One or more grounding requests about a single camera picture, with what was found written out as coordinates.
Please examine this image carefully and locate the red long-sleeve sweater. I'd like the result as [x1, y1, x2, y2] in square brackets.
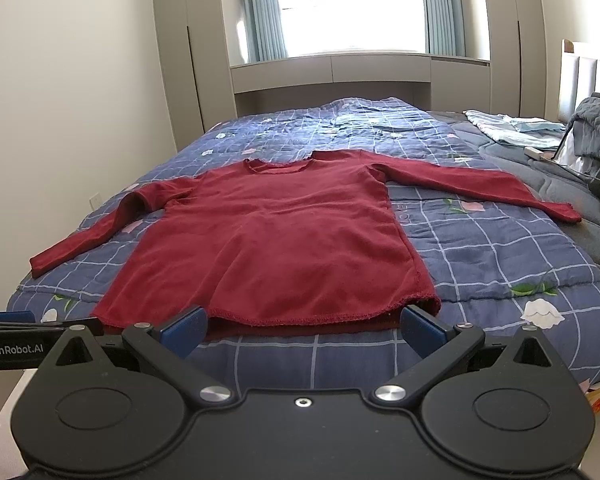
[30, 150, 580, 335]

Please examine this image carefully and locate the blue plaid floral quilt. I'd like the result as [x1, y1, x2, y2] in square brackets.
[8, 98, 600, 391]

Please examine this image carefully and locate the grey quilted bed cover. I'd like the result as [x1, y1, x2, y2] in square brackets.
[430, 110, 600, 269]

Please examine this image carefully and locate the white charger block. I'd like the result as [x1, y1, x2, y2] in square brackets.
[524, 146, 554, 160]

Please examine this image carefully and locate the light blue folded cloth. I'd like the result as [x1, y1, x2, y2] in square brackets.
[464, 110, 566, 151]

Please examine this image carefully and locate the beige window bench cabinet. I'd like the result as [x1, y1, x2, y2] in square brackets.
[230, 52, 491, 116]

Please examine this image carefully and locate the padded grey wooden headboard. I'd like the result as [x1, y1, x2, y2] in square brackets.
[557, 39, 600, 122]

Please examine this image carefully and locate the beige right wardrobe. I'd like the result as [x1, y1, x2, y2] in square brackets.
[486, 0, 546, 117]

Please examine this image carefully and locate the beige wardrobe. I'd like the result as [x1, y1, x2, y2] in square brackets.
[154, 0, 237, 151]
[486, 0, 546, 117]

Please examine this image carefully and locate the right teal curtain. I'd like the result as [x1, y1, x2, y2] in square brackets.
[424, 0, 466, 56]

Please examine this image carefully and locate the teal curtain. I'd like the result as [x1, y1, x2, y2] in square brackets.
[242, 0, 287, 63]
[424, 0, 466, 56]

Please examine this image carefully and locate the left teal curtain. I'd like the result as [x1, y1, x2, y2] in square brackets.
[242, 0, 287, 63]

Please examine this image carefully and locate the beige left wardrobe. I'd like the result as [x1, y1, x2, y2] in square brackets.
[154, 0, 237, 151]

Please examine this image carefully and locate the white wall socket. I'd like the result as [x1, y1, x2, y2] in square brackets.
[90, 193, 102, 211]

